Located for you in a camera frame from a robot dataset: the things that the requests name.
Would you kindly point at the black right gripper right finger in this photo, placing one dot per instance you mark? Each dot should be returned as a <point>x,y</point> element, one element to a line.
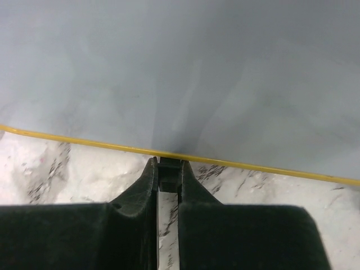
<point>213,235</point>

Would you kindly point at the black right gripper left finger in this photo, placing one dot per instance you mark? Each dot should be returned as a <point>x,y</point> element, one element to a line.
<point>120,234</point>

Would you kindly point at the yellow framed whiteboard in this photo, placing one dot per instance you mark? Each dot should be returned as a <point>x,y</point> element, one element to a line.
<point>265,85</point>

